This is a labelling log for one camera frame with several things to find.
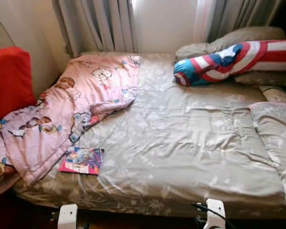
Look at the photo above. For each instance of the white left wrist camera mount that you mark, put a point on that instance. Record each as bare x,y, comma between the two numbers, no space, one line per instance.
67,217

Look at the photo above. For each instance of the folded grey duvet pink edge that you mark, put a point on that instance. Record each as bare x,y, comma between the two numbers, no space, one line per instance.
276,143

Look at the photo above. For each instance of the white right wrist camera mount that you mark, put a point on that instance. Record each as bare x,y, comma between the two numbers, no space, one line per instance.
216,213

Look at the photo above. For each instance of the red folded mattress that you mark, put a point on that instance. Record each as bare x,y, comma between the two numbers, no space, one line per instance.
9,81

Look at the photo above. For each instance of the pink cartoon print blanket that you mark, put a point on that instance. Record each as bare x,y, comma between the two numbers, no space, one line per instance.
76,100

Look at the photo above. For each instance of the white sheer curtain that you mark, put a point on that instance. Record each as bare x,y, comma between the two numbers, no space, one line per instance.
171,24

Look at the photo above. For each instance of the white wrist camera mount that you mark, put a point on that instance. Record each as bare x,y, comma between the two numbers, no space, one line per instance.
216,213
67,217

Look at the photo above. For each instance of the colourful comic book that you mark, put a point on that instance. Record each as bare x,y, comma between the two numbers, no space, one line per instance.
82,161

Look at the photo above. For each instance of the bed with grey floral cover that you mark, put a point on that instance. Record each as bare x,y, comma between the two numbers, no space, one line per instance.
181,143

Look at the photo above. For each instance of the beige patterned pillow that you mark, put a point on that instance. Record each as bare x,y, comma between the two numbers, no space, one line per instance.
276,94

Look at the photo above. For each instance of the large grey pillow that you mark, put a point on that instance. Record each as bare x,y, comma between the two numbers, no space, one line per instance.
248,35

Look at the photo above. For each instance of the red white blue bolster pillow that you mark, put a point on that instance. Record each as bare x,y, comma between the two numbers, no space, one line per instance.
238,57

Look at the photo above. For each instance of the flat grey pillow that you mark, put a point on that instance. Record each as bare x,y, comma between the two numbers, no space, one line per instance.
267,78

